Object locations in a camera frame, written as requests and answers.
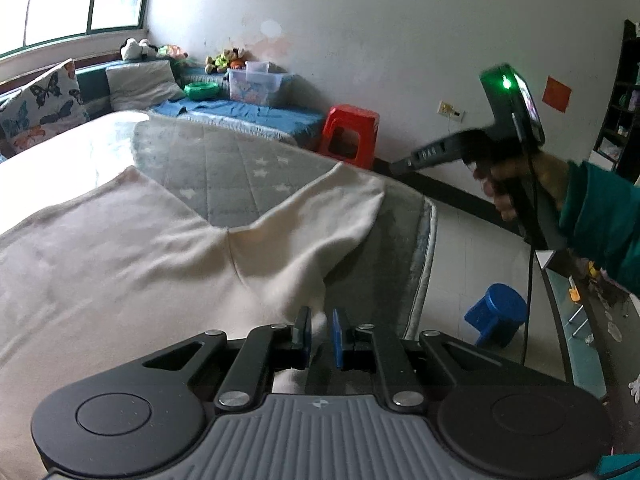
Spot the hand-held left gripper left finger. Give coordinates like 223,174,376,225
142,306,314,413

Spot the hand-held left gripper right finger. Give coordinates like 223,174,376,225
331,308,503,410

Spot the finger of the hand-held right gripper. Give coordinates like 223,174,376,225
389,132,466,177

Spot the cream garment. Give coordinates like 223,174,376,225
0,162,389,386

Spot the person's right forearm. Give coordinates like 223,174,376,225
530,150,640,292

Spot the person's right hand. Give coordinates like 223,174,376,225
472,150,573,223

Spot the red paper square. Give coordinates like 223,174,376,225
544,76,573,114

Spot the red plastic stool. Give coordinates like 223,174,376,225
319,105,380,170

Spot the dark wooden shelf cabinet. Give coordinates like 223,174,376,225
592,20,640,187

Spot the blue plastic stool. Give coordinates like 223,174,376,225
464,283,529,349

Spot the blue blanket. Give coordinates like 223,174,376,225
152,95,326,143

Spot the grey quilted star table cover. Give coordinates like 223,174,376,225
0,110,439,343

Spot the clear plastic storage box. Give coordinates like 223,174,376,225
225,60,297,107

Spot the pile of plush toys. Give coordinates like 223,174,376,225
204,47,249,74

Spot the green plastic basin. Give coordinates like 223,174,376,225
184,81,223,101

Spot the glass side table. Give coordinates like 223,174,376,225
532,249,640,413

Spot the grey pillow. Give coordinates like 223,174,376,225
106,60,186,113

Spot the panda plush toy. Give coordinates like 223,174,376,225
120,37,160,63

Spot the butterfly print pillow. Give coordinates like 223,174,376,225
0,59,91,157

